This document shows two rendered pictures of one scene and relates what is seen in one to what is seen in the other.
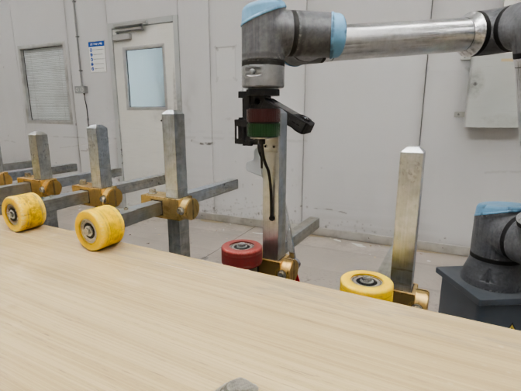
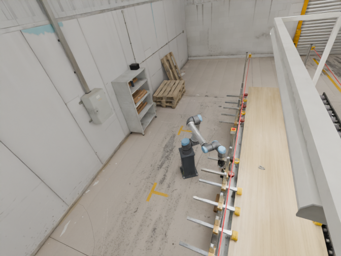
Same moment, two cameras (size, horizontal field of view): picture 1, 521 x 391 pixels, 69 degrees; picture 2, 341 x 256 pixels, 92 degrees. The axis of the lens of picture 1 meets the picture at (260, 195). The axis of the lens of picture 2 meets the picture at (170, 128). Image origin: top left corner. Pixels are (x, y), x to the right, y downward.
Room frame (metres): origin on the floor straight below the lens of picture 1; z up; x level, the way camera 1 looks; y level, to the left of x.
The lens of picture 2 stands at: (1.37, 1.35, 2.86)
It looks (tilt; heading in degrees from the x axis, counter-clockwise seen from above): 38 degrees down; 271
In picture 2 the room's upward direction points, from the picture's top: 10 degrees counter-clockwise
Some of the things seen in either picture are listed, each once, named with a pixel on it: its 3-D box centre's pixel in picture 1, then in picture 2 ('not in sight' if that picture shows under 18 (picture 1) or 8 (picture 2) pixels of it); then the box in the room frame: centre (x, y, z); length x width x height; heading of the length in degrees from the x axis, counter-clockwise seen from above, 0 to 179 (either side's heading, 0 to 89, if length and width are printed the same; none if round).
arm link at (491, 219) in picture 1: (501, 228); (185, 144); (1.18, -0.79, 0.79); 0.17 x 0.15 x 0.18; 13
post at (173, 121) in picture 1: (177, 215); (224, 184); (0.85, 0.19, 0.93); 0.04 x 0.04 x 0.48; 62
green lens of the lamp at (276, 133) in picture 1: (263, 129); not in sight; (0.69, -0.01, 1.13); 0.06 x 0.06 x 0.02
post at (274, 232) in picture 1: (274, 230); (227, 168); (0.73, -0.03, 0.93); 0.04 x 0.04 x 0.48; 62
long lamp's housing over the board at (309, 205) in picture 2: not in sight; (284, 63); (0.43, 0.12, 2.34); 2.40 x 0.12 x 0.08; 62
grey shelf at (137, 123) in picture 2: not in sight; (137, 102); (2.19, -2.70, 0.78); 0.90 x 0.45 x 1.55; 65
